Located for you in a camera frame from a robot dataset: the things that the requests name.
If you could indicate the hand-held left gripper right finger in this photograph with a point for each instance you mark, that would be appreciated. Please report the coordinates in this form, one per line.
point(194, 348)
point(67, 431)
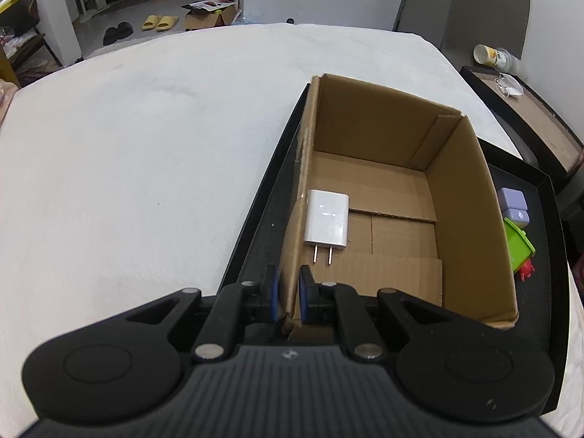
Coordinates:
point(304, 296)

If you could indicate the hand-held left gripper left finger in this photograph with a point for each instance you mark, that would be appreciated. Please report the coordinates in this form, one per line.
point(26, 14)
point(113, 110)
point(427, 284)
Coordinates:
point(273, 294)

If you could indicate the black tray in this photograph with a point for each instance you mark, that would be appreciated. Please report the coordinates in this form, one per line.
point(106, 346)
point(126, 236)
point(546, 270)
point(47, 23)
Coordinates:
point(264, 237)

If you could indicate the brown cardboard box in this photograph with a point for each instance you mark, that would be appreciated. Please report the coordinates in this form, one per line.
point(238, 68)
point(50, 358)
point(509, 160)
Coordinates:
point(461, 237)

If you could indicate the green lidded container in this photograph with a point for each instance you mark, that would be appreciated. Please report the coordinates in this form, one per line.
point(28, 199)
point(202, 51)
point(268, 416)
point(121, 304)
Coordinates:
point(519, 244)

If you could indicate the red toy figure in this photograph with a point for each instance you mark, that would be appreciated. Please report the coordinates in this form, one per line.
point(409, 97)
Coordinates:
point(526, 271)

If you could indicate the lilac box with white dot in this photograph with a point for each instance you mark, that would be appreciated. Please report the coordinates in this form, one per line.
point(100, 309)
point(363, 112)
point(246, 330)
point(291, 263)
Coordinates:
point(519, 218)

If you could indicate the lilac plastic box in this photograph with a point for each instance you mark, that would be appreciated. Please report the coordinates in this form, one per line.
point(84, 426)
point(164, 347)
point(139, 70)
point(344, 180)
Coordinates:
point(512, 198)

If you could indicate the white tablecloth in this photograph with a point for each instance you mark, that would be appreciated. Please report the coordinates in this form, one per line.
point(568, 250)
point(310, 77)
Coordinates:
point(137, 169)

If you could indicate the open cardboard floor box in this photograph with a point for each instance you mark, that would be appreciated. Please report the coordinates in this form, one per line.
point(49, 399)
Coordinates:
point(205, 19)

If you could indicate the yellow slipper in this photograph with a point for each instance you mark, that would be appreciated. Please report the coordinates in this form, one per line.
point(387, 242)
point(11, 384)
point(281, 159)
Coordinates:
point(167, 23)
point(149, 23)

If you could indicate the white face mask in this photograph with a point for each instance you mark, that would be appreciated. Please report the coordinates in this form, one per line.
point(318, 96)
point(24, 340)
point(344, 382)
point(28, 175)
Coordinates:
point(510, 85)

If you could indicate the dark wooden side table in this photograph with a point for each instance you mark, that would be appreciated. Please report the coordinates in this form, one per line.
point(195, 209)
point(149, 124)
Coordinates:
point(543, 123)

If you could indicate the black slipper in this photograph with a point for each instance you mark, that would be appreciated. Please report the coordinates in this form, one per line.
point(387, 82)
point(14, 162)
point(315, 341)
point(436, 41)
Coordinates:
point(111, 36)
point(124, 28)

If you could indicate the paper cup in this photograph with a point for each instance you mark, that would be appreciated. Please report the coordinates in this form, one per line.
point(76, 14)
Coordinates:
point(495, 57)

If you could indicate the grey chair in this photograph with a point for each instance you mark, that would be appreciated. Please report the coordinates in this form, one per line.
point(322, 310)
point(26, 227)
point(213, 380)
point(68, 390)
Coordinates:
point(488, 4)

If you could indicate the wooden shelf unit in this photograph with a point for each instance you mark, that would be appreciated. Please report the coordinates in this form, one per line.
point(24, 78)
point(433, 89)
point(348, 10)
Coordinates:
point(20, 32)

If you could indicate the white wall charger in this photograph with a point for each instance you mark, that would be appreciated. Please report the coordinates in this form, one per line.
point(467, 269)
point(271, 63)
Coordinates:
point(326, 219)

